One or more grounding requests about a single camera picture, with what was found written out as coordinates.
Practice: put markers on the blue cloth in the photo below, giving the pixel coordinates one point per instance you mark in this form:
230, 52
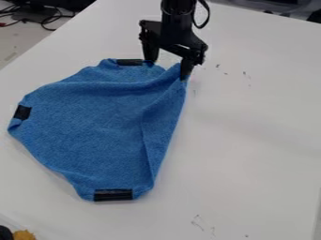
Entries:
100, 131

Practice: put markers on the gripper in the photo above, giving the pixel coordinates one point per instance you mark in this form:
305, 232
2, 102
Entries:
175, 32

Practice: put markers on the yellow toy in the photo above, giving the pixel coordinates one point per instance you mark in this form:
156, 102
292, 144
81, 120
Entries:
24, 235

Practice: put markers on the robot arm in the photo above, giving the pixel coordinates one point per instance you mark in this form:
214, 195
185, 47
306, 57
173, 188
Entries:
177, 6

